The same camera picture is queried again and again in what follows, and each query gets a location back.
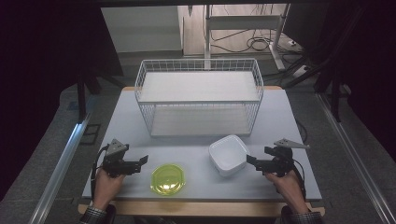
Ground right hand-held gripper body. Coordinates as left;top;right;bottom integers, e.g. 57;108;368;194
263;137;311;178

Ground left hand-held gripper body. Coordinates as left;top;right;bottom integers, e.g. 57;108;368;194
101;138;142;179

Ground white square bowl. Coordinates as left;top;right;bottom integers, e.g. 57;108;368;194
208;133;251;177

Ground clear container with green lid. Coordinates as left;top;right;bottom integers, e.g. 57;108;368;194
149;163;187;197

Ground white wire rack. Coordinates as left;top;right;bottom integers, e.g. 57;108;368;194
134;58;265;138

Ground person's left hand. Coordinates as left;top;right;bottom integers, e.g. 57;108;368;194
92;167;126;211

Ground person's right hand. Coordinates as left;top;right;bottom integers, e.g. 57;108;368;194
264;169;310;215

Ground black stand leg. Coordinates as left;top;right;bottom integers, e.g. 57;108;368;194
313;62;347;123
76;70;103;123

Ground white power strip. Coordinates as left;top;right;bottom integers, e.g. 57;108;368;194
291;64;310;79

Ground black curtain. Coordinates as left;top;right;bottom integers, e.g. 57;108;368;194
284;0;396;153
0;0;124;202

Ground left hand-held gripper cable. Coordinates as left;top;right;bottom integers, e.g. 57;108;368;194
90;144;110;200

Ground hand-held gripper cable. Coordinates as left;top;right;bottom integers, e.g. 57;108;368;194
90;144;110;200
291;158;308;201

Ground right hand-held gripper cable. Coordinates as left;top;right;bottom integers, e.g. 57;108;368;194
291;158;308;201

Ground black floor frame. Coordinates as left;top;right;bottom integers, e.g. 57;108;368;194
78;123;103;146

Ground aluminium rail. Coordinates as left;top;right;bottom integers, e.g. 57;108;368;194
315;92;396;224
28;114;93;224

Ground black floor cables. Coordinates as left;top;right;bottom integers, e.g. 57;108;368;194
210;27;302;54

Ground white metal desk frame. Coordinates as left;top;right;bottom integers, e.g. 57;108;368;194
203;3;291;72

